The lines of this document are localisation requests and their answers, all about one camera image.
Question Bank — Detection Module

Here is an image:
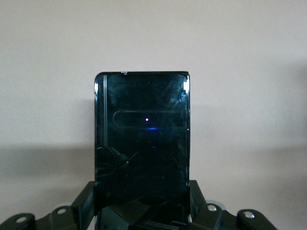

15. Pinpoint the large black smartphone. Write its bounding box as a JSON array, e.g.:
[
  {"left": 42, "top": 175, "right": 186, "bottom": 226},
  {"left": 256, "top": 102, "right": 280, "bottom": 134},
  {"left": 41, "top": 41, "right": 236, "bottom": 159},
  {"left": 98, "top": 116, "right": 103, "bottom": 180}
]
[{"left": 94, "top": 70, "right": 191, "bottom": 230}]

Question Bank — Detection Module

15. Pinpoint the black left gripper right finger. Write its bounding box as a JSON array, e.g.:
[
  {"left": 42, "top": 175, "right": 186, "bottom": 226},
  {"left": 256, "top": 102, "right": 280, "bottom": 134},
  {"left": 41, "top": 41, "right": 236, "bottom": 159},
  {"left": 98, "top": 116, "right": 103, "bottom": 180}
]
[{"left": 189, "top": 179, "right": 231, "bottom": 230}]

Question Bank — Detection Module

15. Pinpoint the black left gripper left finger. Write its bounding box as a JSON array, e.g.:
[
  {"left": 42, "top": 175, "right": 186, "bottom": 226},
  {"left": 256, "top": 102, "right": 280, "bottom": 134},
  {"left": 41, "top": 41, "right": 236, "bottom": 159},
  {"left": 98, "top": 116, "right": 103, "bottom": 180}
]
[{"left": 47, "top": 181, "right": 96, "bottom": 230}]

